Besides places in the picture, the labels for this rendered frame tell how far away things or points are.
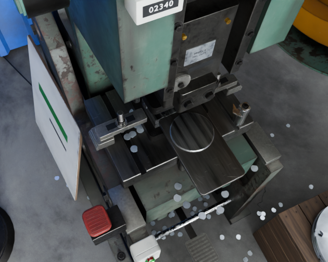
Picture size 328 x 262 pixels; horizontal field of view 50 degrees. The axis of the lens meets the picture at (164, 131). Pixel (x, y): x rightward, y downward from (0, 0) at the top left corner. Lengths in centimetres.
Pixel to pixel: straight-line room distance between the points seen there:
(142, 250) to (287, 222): 62
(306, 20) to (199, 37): 35
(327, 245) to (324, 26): 79
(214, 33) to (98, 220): 52
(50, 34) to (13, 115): 99
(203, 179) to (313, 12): 50
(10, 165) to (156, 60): 137
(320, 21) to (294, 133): 115
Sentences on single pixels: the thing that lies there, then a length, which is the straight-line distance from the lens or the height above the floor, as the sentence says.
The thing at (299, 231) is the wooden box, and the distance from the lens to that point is 144.
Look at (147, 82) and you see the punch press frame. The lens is 66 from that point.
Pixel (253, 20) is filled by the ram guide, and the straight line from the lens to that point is 72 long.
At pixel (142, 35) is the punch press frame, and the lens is 56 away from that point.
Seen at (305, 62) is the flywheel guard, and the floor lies 96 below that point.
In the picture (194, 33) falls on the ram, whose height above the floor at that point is 113.
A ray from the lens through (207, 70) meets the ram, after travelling 84.
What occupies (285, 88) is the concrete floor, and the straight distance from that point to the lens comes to 218.
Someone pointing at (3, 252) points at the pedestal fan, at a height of 3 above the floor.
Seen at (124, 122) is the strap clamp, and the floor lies 77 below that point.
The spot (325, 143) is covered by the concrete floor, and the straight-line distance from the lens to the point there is 207.
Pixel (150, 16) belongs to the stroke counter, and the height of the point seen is 130.
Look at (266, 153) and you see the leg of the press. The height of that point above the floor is 64.
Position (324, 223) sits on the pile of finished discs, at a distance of 144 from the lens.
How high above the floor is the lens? 163
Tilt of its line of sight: 61 degrees down
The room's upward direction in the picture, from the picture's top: 7 degrees clockwise
